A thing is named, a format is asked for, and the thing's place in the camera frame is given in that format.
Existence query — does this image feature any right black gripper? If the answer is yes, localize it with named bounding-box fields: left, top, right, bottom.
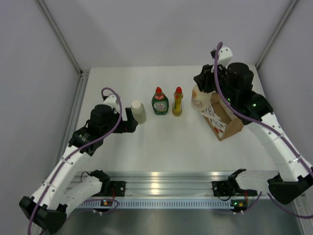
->
left=194, top=61, right=237, bottom=104

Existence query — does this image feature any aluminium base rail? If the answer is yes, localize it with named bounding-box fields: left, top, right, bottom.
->
left=105, top=171, right=232, bottom=199

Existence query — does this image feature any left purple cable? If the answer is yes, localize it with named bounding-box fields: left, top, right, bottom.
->
left=26, top=87, right=122, bottom=235

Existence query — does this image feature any left aluminium frame post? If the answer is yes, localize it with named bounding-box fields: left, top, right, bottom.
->
left=36, top=0, right=90, bottom=128

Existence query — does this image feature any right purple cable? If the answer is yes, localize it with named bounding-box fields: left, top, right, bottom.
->
left=213, top=41, right=313, bottom=218

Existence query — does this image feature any purple cable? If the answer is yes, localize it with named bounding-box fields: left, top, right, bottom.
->
left=213, top=41, right=313, bottom=218
left=26, top=87, right=122, bottom=235

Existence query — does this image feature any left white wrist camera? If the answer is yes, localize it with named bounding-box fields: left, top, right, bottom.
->
left=103, top=94, right=120, bottom=114

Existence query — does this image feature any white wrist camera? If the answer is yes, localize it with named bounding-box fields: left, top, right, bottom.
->
left=103, top=94, right=120, bottom=114
left=217, top=46, right=233, bottom=67

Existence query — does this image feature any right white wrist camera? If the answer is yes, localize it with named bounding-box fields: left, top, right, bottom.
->
left=217, top=46, right=233, bottom=67

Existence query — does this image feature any watermelon print canvas bag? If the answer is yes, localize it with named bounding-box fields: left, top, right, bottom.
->
left=201, top=92, right=244, bottom=141

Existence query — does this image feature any white slotted cable duct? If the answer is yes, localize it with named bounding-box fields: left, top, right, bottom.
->
left=73, top=199, right=235, bottom=209

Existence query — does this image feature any cream lotion bottle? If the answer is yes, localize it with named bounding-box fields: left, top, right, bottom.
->
left=191, top=84, right=212, bottom=112

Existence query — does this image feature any aluminium frame post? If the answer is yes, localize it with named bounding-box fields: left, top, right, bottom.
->
left=255, top=0, right=300, bottom=70
left=36, top=0, right=90, bottom=128

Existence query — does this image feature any yellow dish soap bottle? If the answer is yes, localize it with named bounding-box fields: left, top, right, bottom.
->
left=172, top=87, right=183, bottom=117

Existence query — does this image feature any right aluminium frame post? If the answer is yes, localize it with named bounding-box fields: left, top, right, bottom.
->
left=255, top=0, right=300, bottom=70

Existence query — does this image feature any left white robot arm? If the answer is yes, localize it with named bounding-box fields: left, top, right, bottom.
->
left=19, top=104, right=138, bottom=235

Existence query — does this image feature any pale green white-capped bottle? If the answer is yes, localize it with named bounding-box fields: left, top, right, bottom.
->
left=131, top=100, right=146, bottom=124

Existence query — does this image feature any green dish soap bottle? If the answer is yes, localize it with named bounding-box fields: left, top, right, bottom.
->
left=152, top=87, right=169, bottom=116

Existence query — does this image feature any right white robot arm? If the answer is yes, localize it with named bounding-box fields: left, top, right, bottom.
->
left=194, top=63, right=313, bottom=205

